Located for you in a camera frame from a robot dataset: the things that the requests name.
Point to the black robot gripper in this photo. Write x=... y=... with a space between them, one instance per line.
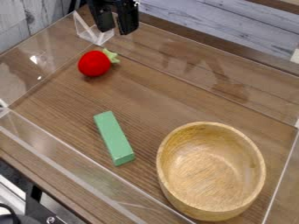
x=127 y=11

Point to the red plush strawberry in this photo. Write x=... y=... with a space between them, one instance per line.
x=96 y=62

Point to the round wooden bowl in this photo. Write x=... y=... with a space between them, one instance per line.
x=211 y=170

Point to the green rectangular block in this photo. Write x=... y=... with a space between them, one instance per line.
x=115 y=139

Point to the clear acrylic enclosure wall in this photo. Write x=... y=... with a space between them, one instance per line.
x=86 y=187

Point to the black table leg bracket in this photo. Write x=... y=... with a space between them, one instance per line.
x=36 y=210

